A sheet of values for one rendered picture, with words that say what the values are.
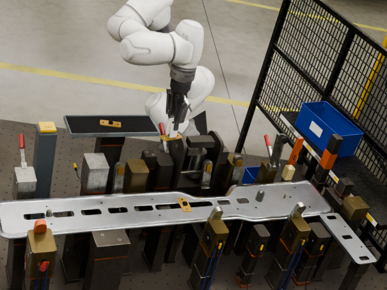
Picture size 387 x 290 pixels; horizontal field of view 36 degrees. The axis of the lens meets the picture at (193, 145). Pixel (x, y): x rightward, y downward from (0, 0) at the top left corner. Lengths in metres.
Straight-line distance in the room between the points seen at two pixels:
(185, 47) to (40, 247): 0.80
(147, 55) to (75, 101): 2.94
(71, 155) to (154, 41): 1.19
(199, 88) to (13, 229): 1.26
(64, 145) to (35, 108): 1.65
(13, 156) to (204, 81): 0.99
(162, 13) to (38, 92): 2.48
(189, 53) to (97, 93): 3.04
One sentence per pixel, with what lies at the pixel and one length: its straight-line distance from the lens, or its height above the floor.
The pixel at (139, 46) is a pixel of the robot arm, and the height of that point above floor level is 1.65.
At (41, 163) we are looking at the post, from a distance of 2.42.
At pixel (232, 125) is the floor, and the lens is 5.02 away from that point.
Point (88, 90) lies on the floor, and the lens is 5.05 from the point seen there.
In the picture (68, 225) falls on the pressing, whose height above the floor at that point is 1.00.
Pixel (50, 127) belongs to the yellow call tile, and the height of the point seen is 1.16.
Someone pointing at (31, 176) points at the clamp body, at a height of 1.06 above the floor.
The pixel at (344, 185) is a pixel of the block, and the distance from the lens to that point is 2.67.
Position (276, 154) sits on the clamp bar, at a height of 1.12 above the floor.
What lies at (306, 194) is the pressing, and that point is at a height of 1.00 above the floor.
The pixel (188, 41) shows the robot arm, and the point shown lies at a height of 1.67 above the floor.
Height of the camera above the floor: 2.44
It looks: 32 degrees down
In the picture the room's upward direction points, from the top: 15 degrees clockwise
